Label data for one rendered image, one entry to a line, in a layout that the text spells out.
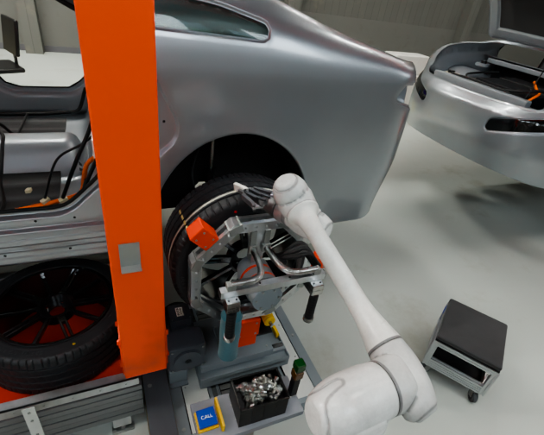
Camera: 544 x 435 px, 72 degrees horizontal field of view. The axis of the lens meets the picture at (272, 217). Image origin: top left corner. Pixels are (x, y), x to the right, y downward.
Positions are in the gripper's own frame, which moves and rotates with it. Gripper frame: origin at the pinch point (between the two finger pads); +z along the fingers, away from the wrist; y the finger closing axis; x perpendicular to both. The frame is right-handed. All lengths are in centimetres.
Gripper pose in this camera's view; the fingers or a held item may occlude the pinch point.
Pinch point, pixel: (241, 188)
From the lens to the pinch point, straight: 145.6
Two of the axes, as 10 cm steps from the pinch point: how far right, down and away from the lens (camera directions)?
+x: -0.3, -8.0, -6.0
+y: 6.7, -4.6, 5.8
